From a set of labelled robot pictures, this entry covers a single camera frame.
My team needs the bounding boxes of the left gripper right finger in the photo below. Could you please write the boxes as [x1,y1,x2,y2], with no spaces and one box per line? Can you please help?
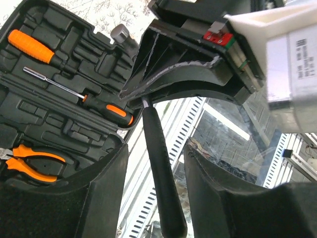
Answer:
[184,145,317,238]

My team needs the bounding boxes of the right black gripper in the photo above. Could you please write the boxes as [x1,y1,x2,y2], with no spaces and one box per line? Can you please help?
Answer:
[119,0,264,108]

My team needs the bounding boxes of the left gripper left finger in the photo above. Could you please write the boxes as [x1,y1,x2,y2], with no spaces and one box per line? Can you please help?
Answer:
[0,144,128,238]

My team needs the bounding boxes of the small black handled hammer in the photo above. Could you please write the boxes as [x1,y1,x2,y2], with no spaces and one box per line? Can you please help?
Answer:
[110,23,189,238]

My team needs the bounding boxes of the large black orange screwdriver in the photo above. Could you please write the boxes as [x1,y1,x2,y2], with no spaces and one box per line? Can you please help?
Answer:
[23,66,134,126]

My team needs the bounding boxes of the orange handled long-nose pliers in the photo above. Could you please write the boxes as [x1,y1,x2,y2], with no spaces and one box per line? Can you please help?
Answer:
[0,144,74,184]

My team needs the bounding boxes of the black plastic tool case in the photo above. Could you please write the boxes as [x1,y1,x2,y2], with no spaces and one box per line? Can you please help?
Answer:
[0,0,140,188]

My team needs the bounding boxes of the aluminium front rail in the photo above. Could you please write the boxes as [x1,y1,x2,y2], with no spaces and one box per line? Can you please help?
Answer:
[118,96,317,238]

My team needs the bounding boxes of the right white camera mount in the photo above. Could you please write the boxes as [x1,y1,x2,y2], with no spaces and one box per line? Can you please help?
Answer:
[225,0,317,133]

